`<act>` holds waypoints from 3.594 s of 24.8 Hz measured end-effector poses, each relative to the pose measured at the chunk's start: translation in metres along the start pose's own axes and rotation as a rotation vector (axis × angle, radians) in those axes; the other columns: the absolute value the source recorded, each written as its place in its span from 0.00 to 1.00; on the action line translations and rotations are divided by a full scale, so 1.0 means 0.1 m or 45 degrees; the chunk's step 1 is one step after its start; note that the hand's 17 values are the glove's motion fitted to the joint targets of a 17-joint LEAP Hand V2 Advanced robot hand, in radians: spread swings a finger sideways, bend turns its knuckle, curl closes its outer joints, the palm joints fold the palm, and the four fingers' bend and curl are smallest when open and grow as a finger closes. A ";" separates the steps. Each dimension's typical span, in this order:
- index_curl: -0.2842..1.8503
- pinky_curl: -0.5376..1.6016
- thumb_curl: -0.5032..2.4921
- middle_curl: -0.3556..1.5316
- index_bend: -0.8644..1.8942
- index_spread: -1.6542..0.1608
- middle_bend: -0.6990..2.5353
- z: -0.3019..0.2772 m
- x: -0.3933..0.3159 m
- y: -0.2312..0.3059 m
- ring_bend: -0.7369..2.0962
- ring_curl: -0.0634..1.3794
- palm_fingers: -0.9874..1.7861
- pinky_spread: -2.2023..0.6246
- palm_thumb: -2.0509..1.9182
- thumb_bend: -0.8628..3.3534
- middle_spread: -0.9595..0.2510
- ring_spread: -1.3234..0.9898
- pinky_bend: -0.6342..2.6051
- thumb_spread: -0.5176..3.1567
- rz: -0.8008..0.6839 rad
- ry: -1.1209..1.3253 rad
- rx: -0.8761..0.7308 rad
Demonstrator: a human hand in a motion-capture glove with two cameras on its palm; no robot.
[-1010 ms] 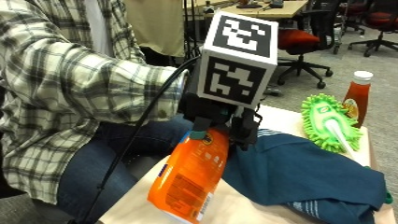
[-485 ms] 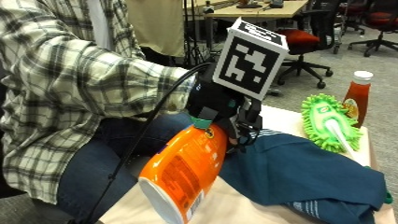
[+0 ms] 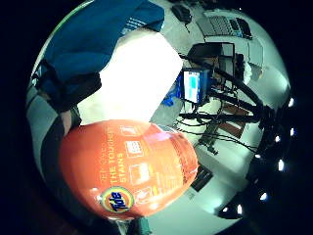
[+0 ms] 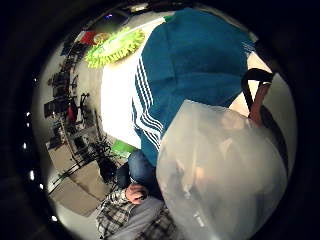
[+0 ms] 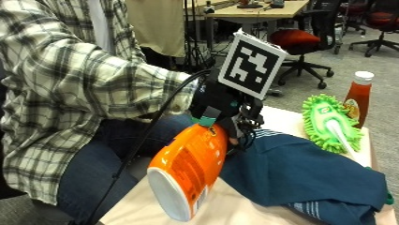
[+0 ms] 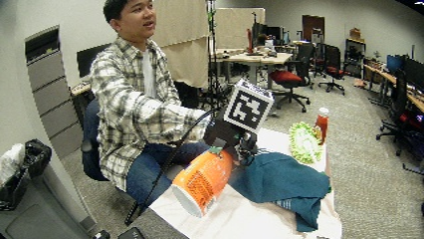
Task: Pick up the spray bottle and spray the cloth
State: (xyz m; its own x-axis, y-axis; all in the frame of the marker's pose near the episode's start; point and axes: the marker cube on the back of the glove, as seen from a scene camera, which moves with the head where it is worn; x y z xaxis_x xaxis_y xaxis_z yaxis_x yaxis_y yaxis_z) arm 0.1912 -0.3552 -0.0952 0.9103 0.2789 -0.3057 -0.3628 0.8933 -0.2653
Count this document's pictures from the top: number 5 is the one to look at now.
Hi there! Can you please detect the orange plastic container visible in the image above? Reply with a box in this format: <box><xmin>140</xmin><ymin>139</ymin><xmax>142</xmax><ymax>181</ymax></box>
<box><xmin>147</xmin><ymin>123</ymin><xmax>231</xmax><ymax>223</ymax></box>

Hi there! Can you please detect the white marker cube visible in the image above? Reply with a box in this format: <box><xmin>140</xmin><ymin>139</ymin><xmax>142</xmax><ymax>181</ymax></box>
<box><xmin>216</xmin><ymin>28</ymin><xmax>291</xmax><ymax>101</ymax></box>

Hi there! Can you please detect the dark blue cloth garment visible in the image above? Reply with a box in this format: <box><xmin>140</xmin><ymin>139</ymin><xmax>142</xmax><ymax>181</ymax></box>
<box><xmin>219</xmin><ymin>127</ymin><xmax>394</xmax><ymax>225</ymax></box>

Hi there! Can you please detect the dark object on desk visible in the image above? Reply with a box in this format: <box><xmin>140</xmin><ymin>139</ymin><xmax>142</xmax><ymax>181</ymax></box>
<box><xmin>236</xmin><ymin>0</ymin><xmax>267</xmax><ymax>9</ymax></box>

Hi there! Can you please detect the wooden desk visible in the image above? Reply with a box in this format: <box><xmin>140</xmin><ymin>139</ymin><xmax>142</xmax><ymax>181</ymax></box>
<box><xmin>205</xmin><ymin>0</ymin><xmax>312</xmax><ymax>53</ymax></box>

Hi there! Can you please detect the green microfiber duster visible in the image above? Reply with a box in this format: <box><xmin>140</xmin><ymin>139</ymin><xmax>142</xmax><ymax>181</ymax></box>
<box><xmin>301</xmin><ymin>94</ymin><xmax>374</xmax><ymax>169</ymax></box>

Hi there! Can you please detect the the person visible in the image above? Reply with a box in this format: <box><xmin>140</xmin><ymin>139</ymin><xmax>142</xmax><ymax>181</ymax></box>
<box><xmin>0</xmin><ymin>0</ymin><xmax>200</xmax><ymax>225</ymax></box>

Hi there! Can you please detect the black office chair red seat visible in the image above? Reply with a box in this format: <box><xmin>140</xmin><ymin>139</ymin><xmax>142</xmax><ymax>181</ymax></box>
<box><xmin>269</xmin><ymin>0</ymin><xmax>337</xmax><ymax>90</ymax></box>
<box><xmin>349</xmin><ymin>0</ymin><xmax>399</xmax><ymax>58</ymax></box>

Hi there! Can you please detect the black tripod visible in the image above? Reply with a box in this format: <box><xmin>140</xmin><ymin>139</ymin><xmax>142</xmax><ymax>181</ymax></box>
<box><xmin>183</xmin><ymin>0</ymin><xmax>215</xmax><ymax>73</ymax></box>

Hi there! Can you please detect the red sauce bottle white cap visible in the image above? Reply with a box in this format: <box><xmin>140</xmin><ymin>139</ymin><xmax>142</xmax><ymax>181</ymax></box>
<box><xmin>344</xmin><ymin>70</ymin><xmax>376</xmax><ymax>129</ymax></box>

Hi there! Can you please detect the black cable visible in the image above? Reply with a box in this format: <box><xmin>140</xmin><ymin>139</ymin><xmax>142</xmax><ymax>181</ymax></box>
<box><xmin>86</xmin><ymin>68</ymin><xmax>213</xmax><ymax>225</ymax></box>

